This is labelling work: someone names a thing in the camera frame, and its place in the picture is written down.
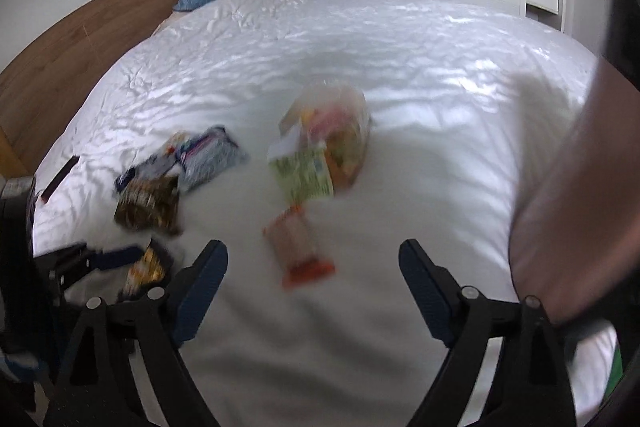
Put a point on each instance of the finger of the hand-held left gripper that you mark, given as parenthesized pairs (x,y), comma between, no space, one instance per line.
(117,257)
(60,177)

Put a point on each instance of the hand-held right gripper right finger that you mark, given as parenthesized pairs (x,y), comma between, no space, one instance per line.
(425,292)

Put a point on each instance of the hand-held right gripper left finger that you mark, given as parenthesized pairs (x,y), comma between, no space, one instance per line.
(200,287)

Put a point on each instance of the gold yellow snack packet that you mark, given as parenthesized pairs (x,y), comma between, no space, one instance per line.
(145,269)

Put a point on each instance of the brown gold snack packet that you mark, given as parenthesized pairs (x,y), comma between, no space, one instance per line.
(145,204)

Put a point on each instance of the orange-ended snack bar packet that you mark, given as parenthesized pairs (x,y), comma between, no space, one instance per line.
(297,242)

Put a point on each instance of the clear bag of mixed snacks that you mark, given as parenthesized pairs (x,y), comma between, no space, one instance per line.
(325,142)

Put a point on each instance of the person's right forearm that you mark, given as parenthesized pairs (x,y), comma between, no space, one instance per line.
(575,207)

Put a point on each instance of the grey dark blue snack packet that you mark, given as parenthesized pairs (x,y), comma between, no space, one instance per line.
(147,169)

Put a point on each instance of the blue white snack packet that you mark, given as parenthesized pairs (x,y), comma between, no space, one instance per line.
(210,154)

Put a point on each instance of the wooden headboard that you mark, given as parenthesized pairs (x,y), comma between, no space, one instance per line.
(100,22)

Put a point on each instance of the white quilted bed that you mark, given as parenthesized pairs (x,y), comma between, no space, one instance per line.
(400,72)

